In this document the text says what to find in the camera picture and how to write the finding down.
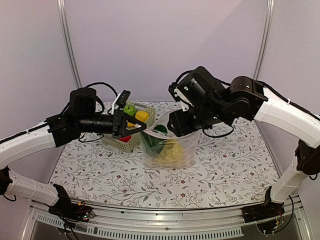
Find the right aluminium frame post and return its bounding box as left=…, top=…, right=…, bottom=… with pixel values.
left=253, top=0, right=275, bottom=80

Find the red toy food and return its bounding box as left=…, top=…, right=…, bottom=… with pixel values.
left=118, top=135, right=132, bottom=143

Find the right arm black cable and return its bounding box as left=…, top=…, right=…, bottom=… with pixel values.
left=262, top=82, right=320, bottom=121

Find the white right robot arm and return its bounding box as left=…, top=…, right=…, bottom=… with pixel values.
left=167, top=66, right=320, bottom=223

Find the orange yellow toy mango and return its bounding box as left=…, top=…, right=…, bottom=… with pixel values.
left=127, top=122, right=135, bottom=128

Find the green toy apple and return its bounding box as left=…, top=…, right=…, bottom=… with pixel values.
left=123, top=104, right=136, bottom=117

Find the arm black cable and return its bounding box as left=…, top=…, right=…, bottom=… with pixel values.
left=84, top=81, right=120, bottom=97
left=262, top=82, right=320, bottom=121

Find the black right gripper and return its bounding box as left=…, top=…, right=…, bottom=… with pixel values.
left=167, top=100, right=228, bottom=136

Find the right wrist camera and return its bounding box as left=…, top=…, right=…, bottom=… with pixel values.
left=168, top=82, right=192, bottom=112

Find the pale green plastic basket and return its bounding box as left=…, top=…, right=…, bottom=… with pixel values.
left=102, top=101, right=156, bottom=153

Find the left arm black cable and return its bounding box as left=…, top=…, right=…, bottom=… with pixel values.
left=84, top=81, right=120, bottom=97

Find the left aluminium frame post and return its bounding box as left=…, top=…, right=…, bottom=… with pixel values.
left=56, top=0, right=83, bottom=88

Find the aluminium frame post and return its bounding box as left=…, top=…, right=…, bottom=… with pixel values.
left=253, top=0, right=275, bottom=80
left=56, top=0, right=83, bottom=88

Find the yellow toy lemon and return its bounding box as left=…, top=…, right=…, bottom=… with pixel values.
left=135, top=110, right=150, bottom=123

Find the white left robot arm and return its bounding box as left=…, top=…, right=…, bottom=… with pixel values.
left=0, top=87, right=147, bottom=222

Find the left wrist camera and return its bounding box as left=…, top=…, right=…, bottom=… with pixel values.
left=110, top=90, right=131, bottom=115

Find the toy napa cabbage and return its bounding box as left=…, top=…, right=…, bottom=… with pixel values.
left=150, top=140, right=194, bottom=168

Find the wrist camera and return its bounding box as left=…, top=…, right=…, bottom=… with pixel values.
left=168, top=82, right=192, bottom=112
left=110, top=90, right=131, bottom=115

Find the clear zip top bag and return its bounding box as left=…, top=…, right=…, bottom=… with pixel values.
left=140, top=110, right=201, bottom=169

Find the front aluminium rail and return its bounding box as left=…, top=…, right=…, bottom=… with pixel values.
left=22, top=195, right=313, bottom=240

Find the green toy leaf vegetable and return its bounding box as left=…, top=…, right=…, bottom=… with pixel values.
left=141, top=124, right=168, bottom=158

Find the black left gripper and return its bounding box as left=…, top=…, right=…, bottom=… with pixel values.
left=77, top=109, right=147, bottom=139

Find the floral patterned table mat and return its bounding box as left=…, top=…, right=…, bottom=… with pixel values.
left=49, top=118, right=279, bottom=208

